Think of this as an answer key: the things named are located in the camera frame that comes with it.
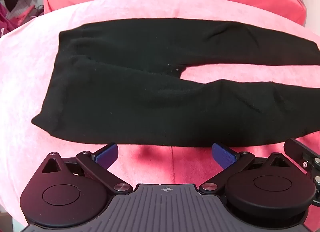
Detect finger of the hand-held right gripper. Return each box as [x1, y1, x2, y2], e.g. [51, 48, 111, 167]
[284, 138, 320, 192]

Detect magenta cloth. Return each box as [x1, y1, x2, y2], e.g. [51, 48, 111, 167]
[0, 3, 35, 33]

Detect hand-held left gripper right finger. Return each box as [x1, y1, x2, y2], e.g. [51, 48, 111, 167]
[199, 143, 292, 194]

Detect black pants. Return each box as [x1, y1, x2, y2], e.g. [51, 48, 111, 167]
[31, 17, 320, 147]

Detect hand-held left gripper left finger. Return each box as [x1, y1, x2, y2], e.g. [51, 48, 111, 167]
[41, 143, 133, 194]

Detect pink fleece blanket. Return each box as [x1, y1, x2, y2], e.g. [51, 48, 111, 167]
[0, 0, 320, 222]

